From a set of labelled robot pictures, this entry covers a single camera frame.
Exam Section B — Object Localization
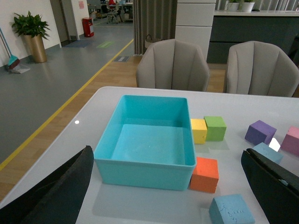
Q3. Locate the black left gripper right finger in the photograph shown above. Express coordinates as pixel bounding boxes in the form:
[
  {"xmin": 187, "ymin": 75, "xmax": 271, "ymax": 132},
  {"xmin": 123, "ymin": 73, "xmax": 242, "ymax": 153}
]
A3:
[{"xmin": 241, "ymin": 148, "xmax": 299, "ymax": 224}]

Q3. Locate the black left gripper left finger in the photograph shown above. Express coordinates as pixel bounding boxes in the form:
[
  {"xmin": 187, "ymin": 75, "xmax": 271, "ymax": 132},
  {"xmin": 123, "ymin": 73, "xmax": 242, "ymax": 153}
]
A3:
[{"xmin": 0, "ymin": 146, "xmax": 94, "ymax": 224}]

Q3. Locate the light blue foam cube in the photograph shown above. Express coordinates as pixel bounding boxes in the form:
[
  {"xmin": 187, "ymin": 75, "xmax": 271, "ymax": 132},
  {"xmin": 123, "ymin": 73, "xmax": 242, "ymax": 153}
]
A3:
[
  {"xmin": 253, "ymin": 142, "xmax": 283, "ymax": 164},
  {"xmin": 209, "ymin": 194, "xmax": 255, "ymax": 224}
]

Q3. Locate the pink foam cube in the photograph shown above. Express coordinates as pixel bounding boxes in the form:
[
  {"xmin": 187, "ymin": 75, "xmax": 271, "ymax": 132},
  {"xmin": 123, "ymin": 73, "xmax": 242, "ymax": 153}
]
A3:
[{"xmin": 280, "ymin": 126, "xmax": 299, "ymax": 156}]

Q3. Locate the purple foam cube far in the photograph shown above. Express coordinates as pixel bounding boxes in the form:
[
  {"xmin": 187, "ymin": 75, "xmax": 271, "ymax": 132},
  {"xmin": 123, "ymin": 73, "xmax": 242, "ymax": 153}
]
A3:
[{"xmin": 245, "ymin": 120, "xmax": 277, "ymax": 146}]

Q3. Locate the orange foam cube left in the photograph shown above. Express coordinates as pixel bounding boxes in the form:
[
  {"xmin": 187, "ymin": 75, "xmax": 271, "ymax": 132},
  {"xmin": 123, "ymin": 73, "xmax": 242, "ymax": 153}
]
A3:
[{"xmin": 189, "ymin": 157, "xmax": 219, "ymax": 194}]

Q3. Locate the green foam cube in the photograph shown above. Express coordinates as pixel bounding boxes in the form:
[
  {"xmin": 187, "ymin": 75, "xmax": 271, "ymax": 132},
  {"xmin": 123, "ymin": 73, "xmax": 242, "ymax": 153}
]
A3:
[{"xmin": 204, "ymin": 116, "xmax": 227, "ymax": 141}]

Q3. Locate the yellow foam cube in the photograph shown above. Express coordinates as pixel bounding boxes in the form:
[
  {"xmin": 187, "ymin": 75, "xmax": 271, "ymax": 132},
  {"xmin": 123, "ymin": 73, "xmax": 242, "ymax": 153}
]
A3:
[{"xmin": 191, "ymin": 119, "xmax": 207, "ymax": 144}]

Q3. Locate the teal plastic bin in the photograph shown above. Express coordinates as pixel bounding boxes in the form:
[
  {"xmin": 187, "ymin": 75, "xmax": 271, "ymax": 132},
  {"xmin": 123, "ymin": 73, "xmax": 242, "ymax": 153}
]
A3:
[{"xmin": 94, "ymin": 95, "xmax": 196, "ymax": 191}]

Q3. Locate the grey chair right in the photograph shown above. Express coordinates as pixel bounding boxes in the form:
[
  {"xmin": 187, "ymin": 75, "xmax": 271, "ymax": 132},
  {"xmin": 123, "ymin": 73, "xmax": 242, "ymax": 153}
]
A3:
[{"xmin": 223, "ymin": 41, "xmax": 299, "ymax": 97}]

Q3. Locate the grey chair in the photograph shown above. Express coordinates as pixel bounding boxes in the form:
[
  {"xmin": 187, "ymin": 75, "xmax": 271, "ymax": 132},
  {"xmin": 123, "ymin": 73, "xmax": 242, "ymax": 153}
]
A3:
[
  {"xmin": 223, "ymin": 41, "xmax": 299, "ymax": 97},
  {"xmin": 136, "ymin": 39, "xmax": 210, "ymax": 91}
]

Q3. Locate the teal broom and dustpan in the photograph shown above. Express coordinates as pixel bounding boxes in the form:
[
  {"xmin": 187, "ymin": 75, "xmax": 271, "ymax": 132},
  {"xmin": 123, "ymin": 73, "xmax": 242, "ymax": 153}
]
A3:
[{"xmin": 0, "ymin": 29, "xmax": 30, "ymax": 74}]

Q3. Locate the dark grey counter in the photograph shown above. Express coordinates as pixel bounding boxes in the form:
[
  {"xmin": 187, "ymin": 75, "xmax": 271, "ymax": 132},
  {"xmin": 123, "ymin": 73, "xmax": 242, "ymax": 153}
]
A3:
[{"xmin": 207, "ymin": 11, "xmax": 299, "ymax": 64}]

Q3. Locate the grey chair left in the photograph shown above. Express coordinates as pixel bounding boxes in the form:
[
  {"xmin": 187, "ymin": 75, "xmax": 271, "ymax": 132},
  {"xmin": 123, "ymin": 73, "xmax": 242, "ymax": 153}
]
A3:
[{"xmin": 136, "ymin": 39, "xmax": 210, "ymax": 91}]

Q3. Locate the potted plant gold vase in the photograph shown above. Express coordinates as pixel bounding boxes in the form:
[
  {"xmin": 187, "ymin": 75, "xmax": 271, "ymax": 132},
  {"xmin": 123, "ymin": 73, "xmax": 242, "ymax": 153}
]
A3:
[{"xmin": 11, "ymin": 11, "xmax": 50, "ymax": 63}]

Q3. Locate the woven basket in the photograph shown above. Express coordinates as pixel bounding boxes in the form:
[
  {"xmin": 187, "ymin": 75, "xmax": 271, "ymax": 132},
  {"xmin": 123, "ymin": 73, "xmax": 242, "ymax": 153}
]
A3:
[{"xmin": 144, "ymin": 34, "xmax": 162, "ymax": 49}]

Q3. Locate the white potted plant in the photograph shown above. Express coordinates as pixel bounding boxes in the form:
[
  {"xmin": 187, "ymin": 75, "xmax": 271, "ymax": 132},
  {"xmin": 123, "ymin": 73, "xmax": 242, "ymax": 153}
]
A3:
[
  {"xmin": 226, "ymin": 0, "xmax": 240, "ymax": 12},
  {"xmin": 241, "ymin": 0, "xmax": 255, "ymax": 13}
]

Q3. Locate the white pillar cabinet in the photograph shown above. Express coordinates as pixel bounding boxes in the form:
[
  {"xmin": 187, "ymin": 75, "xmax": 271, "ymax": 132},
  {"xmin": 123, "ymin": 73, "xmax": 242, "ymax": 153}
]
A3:
[{"xmin": 175, "ymin": 0, "xmax": 216, "ymax": 58}]

